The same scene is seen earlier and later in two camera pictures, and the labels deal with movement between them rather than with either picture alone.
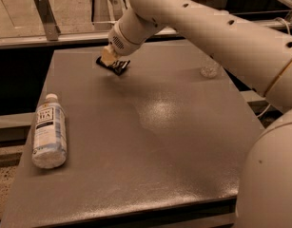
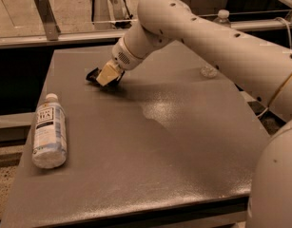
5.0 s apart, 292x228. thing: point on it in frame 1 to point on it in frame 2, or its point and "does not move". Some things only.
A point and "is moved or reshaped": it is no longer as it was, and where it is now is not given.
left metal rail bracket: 51,28 does not move
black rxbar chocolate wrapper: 116,66 is moved or reshaped
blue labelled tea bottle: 49,145 does not move
